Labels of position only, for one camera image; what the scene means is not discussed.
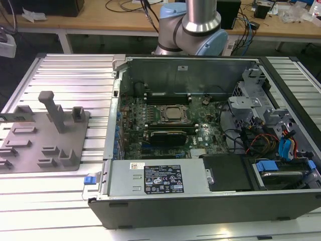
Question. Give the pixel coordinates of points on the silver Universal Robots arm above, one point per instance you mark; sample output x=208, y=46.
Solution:
x=200, y=20

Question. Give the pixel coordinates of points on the black RAM slot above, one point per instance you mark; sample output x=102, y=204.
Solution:
x=168, y=101
x=168, y=96
x=170, y=124

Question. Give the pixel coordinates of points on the CPU socket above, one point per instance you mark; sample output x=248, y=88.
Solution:
x=164, y=120

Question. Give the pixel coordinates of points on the silver CPU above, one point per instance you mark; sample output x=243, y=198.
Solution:
x=173, y=113

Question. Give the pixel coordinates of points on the black graphics card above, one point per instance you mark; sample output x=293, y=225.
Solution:
x=168, y=138

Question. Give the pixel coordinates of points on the round coin battery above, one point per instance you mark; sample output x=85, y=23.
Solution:
x=205, y=101

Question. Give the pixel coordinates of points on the small silver heatsink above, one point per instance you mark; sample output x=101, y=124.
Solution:
x=198, y=152

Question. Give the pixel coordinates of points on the green motherboard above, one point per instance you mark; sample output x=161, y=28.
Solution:
x=213, y=130

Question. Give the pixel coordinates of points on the silver power supply unit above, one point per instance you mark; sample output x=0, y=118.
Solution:
x=125, y=180

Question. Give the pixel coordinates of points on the black drive bay cover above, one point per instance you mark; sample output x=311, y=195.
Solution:
x=225, y=173

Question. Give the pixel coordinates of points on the silver metal drive cage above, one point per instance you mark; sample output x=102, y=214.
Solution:
x=243, y=103

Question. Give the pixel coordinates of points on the blue case latch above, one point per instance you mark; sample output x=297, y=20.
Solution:
x=90, y=180

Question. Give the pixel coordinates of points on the black open PC case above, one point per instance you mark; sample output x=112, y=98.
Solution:
x=200, y=213

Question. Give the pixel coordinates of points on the white power strip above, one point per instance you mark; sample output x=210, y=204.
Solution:
x=230, y=47

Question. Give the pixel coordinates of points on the grey parts rack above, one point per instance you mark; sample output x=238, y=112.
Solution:
x=40, y=136

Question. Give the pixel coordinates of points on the wooden desk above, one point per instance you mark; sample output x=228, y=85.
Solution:
x=87, y=22

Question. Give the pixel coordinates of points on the tall black box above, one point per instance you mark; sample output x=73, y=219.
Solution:
x=230, y=13

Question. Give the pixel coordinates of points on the hard disk in blue carrier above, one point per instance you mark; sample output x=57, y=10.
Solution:
x=281, y=179

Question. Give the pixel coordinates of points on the small black adapter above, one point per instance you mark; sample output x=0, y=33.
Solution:
x=255, y=25

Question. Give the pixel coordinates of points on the small black device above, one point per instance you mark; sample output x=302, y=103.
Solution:
x=262, y=10

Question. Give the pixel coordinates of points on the large black box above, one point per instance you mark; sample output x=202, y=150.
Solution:
x=50, y=7

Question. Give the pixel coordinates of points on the crumpled white paper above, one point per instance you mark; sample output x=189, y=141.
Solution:
x=33, y=15

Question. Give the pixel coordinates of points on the clear plastic bags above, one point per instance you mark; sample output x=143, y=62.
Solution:
x=296, y=15

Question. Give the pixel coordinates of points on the white printed packet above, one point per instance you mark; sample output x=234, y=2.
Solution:
x=316, y=11

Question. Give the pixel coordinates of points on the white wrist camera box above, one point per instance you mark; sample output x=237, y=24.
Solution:
x=7, y=47

